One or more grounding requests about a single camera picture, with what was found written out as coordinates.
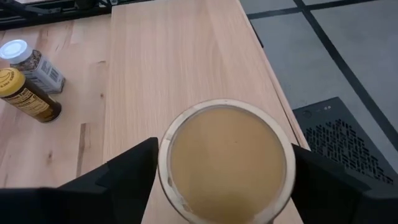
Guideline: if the furikake jar tan lid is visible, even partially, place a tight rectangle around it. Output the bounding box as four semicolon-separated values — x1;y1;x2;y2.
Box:
157;98;297;224

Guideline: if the crunchy onion bottle yellow lid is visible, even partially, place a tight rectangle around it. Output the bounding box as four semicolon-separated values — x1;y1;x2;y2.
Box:
0;67;63;124

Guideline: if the wooden shelf riser black frame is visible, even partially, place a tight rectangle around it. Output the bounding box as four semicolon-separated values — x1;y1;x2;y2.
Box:
102;0;311;224

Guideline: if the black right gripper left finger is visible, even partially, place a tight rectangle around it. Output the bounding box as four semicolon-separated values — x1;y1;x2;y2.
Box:
0;137;160;224

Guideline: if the black computer case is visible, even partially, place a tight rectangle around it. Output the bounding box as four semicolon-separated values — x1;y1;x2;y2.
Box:
292;96;398;188

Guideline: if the bagel sesame jar white lid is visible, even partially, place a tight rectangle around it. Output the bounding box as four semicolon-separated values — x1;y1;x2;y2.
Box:
0;39;67;95

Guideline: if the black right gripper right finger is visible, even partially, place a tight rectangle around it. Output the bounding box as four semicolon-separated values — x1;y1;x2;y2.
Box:
290;144;398;224

